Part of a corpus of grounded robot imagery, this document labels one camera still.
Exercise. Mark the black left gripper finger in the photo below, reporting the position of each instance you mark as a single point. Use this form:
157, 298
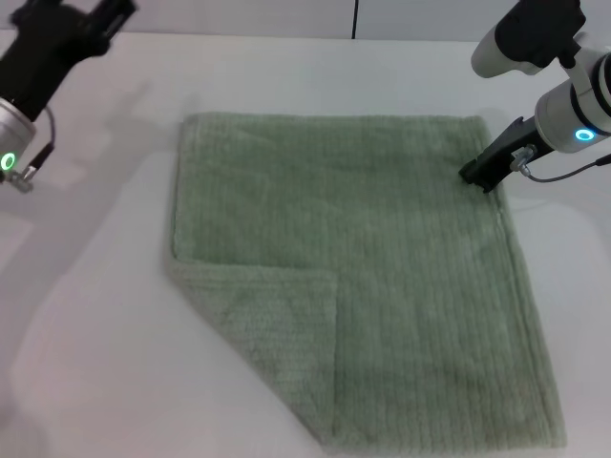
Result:
20, 15
117, 21

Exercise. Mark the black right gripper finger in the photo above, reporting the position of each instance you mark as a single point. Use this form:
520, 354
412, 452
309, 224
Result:
477, 174

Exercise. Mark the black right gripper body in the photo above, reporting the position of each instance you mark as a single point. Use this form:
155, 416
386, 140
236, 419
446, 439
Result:
513, 143

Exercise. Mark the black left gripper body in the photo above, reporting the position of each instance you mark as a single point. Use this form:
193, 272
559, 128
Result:
43, 62

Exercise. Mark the green ribbed terry towel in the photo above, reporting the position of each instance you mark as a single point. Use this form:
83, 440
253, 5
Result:
382, 248

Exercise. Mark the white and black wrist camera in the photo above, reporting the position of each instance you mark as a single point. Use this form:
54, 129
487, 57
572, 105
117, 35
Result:
525, 33

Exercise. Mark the black vertical wall strip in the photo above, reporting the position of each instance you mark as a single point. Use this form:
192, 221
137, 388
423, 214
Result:
354, 19

